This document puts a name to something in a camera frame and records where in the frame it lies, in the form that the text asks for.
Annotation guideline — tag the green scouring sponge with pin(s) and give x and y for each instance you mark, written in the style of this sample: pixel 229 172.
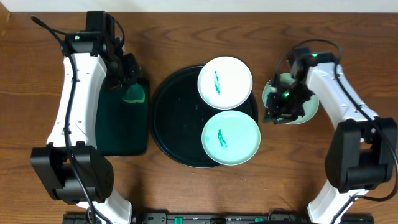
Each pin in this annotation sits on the green scouring sponge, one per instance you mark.
pixel 135 94

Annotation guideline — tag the mint plate with green stain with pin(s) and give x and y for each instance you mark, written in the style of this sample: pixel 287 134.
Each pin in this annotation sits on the mint plate with green stain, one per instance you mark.
pixel 231 138

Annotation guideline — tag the rectangular black water tray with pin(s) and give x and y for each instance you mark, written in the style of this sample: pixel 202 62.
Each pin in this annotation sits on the rectangular black water tray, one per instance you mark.
pixel 121 128

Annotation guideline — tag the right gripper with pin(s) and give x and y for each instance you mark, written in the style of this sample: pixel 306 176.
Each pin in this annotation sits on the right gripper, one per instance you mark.
pixel 277 111

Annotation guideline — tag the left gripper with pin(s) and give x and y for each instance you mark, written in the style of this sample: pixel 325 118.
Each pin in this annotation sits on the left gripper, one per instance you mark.
pixel 125 78

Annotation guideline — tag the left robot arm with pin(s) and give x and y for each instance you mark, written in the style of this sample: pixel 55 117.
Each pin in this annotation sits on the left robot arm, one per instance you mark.
pixel 70 167

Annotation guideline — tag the white plate with green stain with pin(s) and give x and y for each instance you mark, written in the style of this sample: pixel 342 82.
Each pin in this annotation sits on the white plate with green stain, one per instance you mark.
pixel 225 83

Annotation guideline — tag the round black tray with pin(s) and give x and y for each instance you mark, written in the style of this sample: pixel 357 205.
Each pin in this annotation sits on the round black tray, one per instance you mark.
pixel 178 115

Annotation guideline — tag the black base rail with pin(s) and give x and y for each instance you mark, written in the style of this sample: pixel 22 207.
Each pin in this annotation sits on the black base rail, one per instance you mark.
pixel 162 218

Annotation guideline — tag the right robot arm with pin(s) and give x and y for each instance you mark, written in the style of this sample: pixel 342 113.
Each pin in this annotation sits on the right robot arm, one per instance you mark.
pixel 362 153

